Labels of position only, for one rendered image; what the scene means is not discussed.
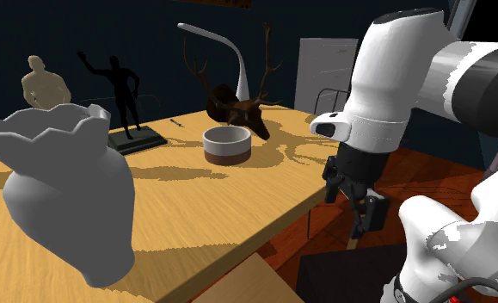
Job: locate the beige bust figure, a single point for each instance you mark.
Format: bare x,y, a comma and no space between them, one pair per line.
45,86

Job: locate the tan flat board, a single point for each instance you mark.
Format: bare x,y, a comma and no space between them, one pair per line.
252,285

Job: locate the wooden table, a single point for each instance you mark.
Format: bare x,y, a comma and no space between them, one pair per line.
215,201

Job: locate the black metal chair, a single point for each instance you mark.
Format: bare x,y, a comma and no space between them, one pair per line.
331,94

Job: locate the brown deer head with antlers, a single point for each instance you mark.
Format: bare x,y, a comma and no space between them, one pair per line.
231,107

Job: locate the small dark pen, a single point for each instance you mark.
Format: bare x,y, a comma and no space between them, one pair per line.
176,122

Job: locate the large grey jagged-rim vase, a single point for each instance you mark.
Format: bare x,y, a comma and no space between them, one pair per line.
64,197

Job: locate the white curved desk lamp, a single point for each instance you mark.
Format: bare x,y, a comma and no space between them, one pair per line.
241,71

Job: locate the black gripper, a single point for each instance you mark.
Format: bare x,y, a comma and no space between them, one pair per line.
359,168

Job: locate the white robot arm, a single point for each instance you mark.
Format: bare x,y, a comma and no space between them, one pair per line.
393,84

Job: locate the black human statue on base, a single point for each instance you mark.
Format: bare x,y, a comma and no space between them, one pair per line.
125,90

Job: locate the white and brown bowl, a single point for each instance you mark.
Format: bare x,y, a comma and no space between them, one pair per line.
226,147

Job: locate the white cabinet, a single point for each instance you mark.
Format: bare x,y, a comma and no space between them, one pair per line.
326,69

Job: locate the dark robot stand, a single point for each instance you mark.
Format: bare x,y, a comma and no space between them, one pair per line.
341,277

